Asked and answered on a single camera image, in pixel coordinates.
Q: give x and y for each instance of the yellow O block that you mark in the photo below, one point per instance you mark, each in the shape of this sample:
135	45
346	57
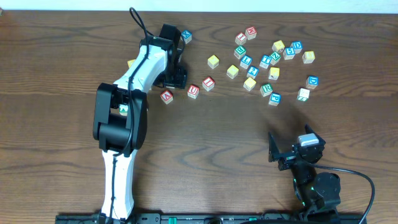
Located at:
213	61

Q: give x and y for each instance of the yellow far block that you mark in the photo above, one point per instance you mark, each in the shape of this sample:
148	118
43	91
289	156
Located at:
278	46

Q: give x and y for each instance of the blue P block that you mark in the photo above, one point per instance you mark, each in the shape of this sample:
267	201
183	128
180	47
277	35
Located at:
274	99

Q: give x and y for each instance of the blue X block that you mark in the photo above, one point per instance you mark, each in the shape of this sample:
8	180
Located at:
186	36

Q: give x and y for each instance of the yellow hammer block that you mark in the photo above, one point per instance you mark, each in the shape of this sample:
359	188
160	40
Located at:
274	73

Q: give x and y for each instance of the yellow S block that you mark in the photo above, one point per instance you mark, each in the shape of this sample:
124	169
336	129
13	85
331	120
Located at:
249	84

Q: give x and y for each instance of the green B block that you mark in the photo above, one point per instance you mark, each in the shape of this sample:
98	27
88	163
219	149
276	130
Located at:
239	52

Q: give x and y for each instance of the blue D block right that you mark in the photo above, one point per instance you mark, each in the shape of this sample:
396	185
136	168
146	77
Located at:
312	82

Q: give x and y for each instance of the green J block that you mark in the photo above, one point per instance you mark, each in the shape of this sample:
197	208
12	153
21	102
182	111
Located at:
123	110

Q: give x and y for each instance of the red U block right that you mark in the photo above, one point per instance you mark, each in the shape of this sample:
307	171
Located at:
193	91

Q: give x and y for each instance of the green 7 block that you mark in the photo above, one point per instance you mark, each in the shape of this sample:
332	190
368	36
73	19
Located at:
303	94

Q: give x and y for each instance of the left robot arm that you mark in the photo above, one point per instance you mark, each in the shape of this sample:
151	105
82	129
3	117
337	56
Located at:
120	122

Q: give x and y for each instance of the blue 2 block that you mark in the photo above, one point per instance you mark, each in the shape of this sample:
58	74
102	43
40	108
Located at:
252	72

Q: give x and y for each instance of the blue T block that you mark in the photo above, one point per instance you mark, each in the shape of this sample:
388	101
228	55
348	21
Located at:
265	61

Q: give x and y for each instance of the yellow pineapple block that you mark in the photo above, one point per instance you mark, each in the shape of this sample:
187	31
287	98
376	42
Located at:
232	71

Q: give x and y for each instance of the red M block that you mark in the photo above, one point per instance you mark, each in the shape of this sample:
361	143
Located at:
250	32

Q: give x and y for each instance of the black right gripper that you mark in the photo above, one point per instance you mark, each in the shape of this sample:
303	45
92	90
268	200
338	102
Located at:
287	155

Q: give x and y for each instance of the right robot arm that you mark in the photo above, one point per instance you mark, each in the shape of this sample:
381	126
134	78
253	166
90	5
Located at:
319	192

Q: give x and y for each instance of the blue d block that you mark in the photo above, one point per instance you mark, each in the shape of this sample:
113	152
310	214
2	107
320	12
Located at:
297	46
312	82

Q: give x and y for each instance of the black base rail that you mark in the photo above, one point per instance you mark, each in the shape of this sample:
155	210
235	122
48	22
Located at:
270	216

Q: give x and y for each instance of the yellow 8 block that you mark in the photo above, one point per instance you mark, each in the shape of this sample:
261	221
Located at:
308	57

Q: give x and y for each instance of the yellow acorn block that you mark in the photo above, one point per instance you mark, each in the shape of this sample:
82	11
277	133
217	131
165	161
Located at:
130	62

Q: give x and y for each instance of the green R block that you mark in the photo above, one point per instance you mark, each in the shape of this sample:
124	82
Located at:
266	89

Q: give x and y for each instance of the red A block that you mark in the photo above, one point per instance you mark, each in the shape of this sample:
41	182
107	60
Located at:
167	97

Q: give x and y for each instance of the blue L block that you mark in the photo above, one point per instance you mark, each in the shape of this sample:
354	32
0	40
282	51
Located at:
245	61

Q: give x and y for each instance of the red i block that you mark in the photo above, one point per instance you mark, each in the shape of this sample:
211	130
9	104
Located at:
240	39
208	83

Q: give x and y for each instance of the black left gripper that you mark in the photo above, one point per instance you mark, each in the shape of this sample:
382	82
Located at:
173	80

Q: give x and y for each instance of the blue 5 block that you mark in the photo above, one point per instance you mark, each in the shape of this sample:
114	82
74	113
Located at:
288	53

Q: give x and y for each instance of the green Z block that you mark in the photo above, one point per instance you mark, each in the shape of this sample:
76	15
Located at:
275	57

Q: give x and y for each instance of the blue D block far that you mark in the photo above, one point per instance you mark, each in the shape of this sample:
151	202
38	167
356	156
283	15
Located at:
297	46

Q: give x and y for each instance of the red I block far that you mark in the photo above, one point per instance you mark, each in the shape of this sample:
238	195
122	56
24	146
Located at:
240	39

